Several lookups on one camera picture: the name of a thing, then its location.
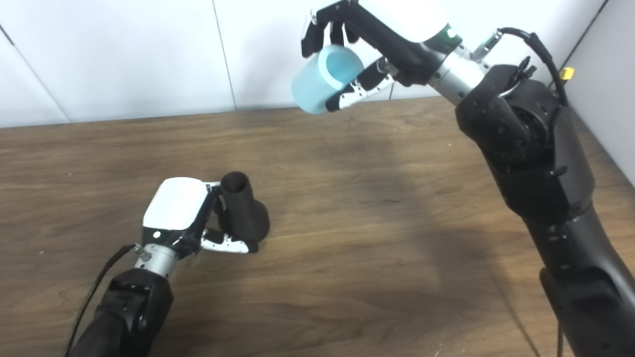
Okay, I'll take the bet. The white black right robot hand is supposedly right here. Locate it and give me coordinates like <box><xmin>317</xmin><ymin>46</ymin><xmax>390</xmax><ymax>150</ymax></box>
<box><xmin>301</xmin><ymin>0</ymin><xmax>464</xmax><ymax>114</ymax></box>

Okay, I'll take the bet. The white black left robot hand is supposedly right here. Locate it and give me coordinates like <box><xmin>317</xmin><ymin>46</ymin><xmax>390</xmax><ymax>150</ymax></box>
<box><xmin>142</xmin><ymin>177</ymin><xmax>259</xmax><ymax>259</ymax></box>

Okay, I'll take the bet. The black funnel-shaped nozzle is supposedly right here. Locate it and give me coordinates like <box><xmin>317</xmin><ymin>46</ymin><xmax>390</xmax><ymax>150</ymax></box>
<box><xmin>214</xmin><ymin>172</ymin><xmax>270</xmax><ymax>243</ymax></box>

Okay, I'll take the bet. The light-blue cylindrical hose piece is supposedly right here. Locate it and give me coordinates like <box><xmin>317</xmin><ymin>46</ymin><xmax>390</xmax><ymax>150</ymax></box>
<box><xmin>291</xmin><ymin>45</ymin><xmax>365</xmax><ymax>116</ymax></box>

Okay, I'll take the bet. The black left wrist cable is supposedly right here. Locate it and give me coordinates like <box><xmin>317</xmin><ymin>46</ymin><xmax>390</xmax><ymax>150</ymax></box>
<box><xmin>63</xmin><ymin>243</ymin><xmax>150</xmax><ymax>357</ymax></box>

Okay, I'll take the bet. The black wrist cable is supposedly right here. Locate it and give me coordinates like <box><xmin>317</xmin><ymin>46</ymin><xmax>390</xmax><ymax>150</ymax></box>
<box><xmin>471</xmin><ymin>27</ymin><xmax>569</xmax><ymax>357</ymax></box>
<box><xmin>63</xmin><ymin>243</ymin><xmax>150</xmax><ymax>357</ymax></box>

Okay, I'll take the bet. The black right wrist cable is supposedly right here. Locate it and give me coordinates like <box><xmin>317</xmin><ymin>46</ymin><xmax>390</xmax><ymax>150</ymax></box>
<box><xmin>471</xmin><ymin>27</ymin><xmax>569</xmax><ymax>357</ymax></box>

